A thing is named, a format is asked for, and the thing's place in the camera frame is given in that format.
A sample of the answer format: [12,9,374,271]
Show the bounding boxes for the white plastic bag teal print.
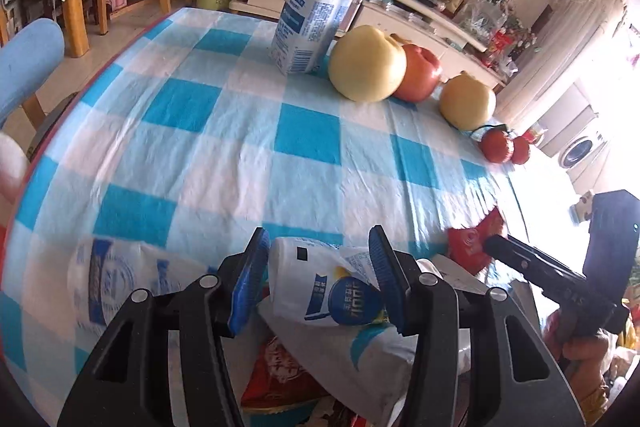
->
[256,297,472,427]

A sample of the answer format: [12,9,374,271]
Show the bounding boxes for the white washing machine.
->
[541,107,614,194]

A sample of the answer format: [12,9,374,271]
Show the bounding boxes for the white wrapper with blue circle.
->
[267,237,387,327]

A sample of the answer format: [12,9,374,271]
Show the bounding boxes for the red snack wrapper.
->
[241,336,332,411]

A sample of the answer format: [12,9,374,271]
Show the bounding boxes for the small red tomato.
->
[511,135,531,166]
[480,128,516,164]

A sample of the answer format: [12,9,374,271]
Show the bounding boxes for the person's right hand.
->
[545,312,623,423]

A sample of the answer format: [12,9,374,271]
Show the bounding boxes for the red foil packet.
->
[446,207,507,274]

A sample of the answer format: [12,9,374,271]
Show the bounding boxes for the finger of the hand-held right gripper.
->
[482,234,627,338]

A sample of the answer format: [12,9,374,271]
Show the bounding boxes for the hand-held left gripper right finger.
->
[367,224,586,427]

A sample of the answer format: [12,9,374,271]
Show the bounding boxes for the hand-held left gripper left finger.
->
[56,227,273,427]

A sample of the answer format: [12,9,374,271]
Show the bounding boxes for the large yellow apple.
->
[328,25,408,102]

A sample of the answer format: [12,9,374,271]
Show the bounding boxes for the lace covered air conditioner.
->
[499,0,629,128]

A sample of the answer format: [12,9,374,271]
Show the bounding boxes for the white packet with blue print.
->
[67,237,221,333]

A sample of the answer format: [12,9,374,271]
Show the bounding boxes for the red apple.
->
[395,43,444,102]

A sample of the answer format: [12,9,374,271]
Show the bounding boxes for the blue padded chair back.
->
[0,18,66,122]

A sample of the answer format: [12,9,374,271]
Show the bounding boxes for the white milk bottle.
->
[268,0,361,76]

